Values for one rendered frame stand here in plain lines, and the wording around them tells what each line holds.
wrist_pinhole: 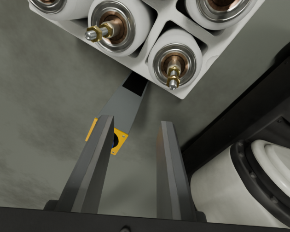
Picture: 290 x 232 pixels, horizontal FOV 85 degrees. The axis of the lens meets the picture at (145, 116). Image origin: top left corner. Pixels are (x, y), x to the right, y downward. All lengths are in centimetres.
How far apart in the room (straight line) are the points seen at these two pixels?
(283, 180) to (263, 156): 3
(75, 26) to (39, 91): 47
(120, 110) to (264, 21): 45
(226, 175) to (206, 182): 4
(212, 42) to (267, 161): 23
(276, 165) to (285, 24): 41
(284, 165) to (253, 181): 5
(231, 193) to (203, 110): 39
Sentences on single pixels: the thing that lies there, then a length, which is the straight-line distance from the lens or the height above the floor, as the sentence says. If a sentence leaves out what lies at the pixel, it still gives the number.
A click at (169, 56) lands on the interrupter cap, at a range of 29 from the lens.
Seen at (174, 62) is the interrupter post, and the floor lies 27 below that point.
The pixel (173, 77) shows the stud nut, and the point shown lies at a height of 33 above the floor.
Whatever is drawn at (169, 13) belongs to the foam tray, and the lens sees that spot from 35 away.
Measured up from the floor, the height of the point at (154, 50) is 25.
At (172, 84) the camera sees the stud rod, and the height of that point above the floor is 34.
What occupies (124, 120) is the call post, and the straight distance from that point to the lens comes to 33.
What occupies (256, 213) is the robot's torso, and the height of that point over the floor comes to 41.
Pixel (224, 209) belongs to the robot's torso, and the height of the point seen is 39.
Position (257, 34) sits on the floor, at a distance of 58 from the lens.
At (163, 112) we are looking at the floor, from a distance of 63.
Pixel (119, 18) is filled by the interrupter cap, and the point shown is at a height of 25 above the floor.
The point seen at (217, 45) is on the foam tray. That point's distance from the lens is 37.
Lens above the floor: 53
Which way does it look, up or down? 54 degrees down
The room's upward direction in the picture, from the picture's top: 163 degrees counter-clockwise
